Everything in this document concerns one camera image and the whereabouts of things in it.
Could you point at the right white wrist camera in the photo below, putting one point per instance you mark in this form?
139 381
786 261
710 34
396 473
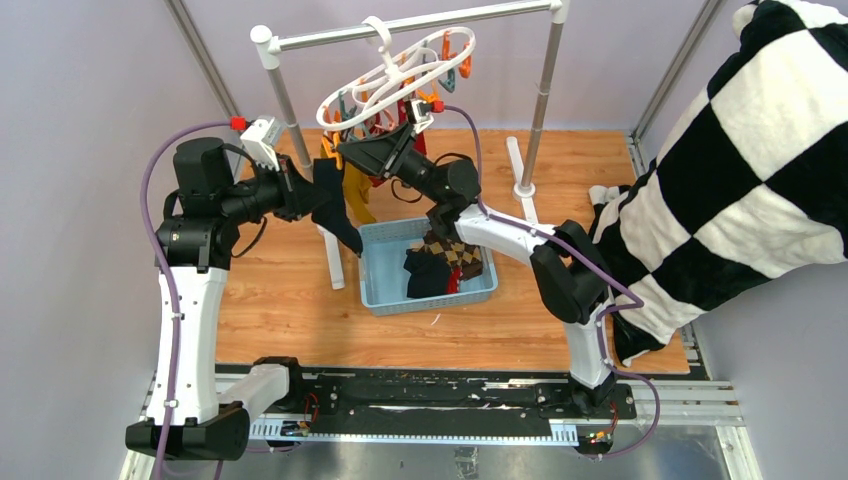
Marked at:
419 115

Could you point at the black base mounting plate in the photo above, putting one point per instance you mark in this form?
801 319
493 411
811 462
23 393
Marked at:
436 407

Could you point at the red snowflake christmas sock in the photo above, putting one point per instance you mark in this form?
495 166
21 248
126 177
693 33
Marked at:
454 281

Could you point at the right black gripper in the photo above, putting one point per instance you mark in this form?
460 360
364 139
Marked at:
384 155

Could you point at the black sock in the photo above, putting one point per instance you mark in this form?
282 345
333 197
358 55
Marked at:
332 215
429 275

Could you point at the black white checkered blanket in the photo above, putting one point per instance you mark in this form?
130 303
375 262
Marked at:
750 184

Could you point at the light blue plastic basket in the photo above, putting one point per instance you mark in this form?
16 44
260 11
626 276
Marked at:
383 280

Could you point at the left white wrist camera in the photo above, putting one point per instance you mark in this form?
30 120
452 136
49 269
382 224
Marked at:
260 140

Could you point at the aluminium frame rail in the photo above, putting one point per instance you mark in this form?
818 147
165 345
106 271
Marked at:
695 406

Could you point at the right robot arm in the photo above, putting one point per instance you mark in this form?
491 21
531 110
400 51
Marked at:
571 277

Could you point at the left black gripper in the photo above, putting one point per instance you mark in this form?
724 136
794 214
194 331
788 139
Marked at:
298 195

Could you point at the mustard yellow sock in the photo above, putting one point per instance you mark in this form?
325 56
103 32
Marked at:
355 184

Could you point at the white grey drying rack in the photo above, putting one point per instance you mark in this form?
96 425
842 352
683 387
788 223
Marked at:
270 47

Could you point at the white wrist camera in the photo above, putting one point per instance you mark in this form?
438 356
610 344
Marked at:
260 140
419 115

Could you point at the brown argyle sock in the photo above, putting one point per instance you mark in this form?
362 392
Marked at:
467 258

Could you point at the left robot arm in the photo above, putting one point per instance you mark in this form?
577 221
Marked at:
199 298

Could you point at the white round sock hanger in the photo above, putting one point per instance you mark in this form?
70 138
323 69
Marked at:
423 70

